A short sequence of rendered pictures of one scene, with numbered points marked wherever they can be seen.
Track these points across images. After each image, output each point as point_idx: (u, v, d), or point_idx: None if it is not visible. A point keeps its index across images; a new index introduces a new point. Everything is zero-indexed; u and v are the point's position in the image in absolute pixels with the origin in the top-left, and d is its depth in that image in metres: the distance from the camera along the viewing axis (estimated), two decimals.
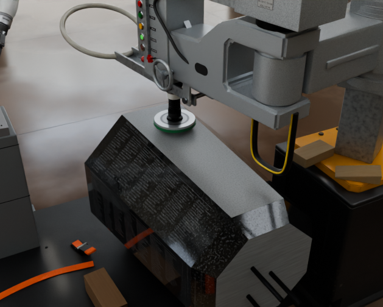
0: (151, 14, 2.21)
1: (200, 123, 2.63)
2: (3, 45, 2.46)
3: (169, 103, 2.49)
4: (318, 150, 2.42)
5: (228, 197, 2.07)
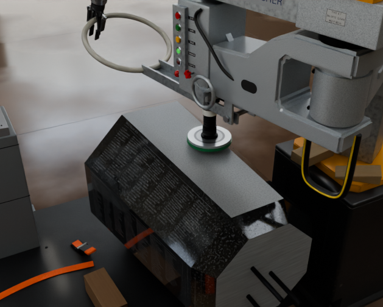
0: (191, 27, 2.05)
1: (200, 123, 2.63)
2: (103, 30, 2.74)
3: (204, 120, 2.33)
4: (318, 150, 2.42)
5: (228, 197, 2.07)
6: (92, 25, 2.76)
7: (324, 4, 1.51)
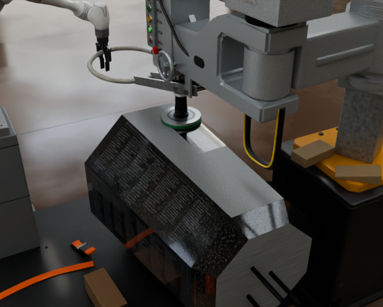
0: (158, 8, 2.30)
1: (200, 123, 2.63)
2: (110, 61, 3.21)
3: (175, 100, 2.59)
4: (318, 150, 2.42)
5: (228, 197, 2.07)
6: (101, 59, 3.25)
7: None
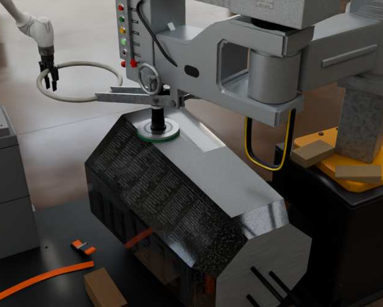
0: (134, 18, 2.16)
1: (200, 123, 2.63)
2: (58, 80, 2.97)
3: (153, 112, 2.46)
4: (318, 150, 2.42)
5: (228, 197, 2.07)
6: (47, 78, 2.99)
7: None
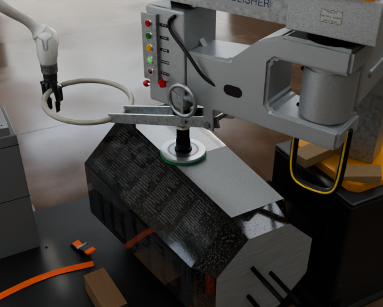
0: (163, 35, 1.97)
1: None
2: (62, 100, 2.73)
3: (178, 134, 2.28)
4: (318, 150, 2.42)
5: (228, 197, 2.07)
6: (49, 98, 2.75)
7: (318, 4, 1.51)
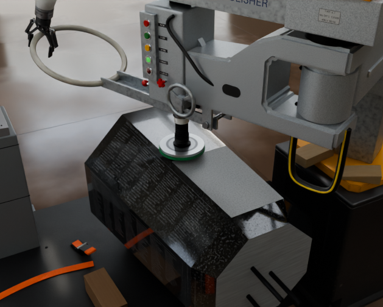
0: (161, 35, 1.97)
1: (200, 123, 2.63)
2: (57, 47, 2.56)
3: (177, 128, 2.27)
4: (318, 150, 2.42)
5: (228, 197, 2.07)
6: (31, 35, 2.58)
7: (316, 3, 1.51)
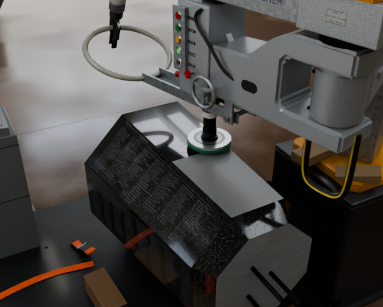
0: (191, 27, 2.05)
1: (200, 123, 2.63)
2: (117, 39, 2.84)
3: (204, 122, 2.34)
4: (318, 150, 2.42)
5: (228, 197, 2.07)
6: (112, 33, 2.88)
7: (324, 4, 1.51)
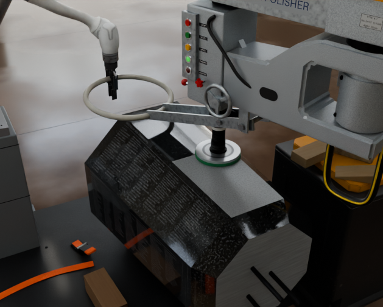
0: (202, 35, 1.97)
1: None
2: (117, 89, 2.84)
3: (214, 134, 2.28)
4: (318, 150, 2.42)
5: (228, 197, 2.07)
6: (110, 85, 2.89)
7: (358, 9, 1.47)
